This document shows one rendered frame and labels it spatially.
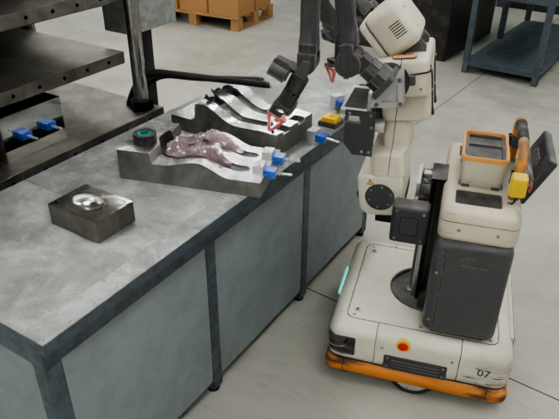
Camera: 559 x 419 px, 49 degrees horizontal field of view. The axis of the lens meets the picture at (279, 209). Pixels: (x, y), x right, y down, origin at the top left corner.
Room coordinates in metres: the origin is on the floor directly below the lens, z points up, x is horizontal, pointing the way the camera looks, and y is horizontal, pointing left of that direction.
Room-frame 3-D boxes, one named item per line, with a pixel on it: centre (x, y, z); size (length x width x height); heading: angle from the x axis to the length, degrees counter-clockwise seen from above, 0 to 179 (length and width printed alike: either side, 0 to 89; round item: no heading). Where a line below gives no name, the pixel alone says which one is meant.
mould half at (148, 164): (1.92, 0.27, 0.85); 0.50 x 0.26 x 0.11; 75
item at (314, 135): (2.14, -0.17, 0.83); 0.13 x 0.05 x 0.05; 58
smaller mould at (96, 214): (1.57, 0.56, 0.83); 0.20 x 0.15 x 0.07; 58
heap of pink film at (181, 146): (1.92, 0.27, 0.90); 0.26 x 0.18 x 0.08; 75
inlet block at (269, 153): (1.91, -0.01, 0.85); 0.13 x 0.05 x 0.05; 75
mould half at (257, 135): (2.27, 0.16, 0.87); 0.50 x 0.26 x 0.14; 58
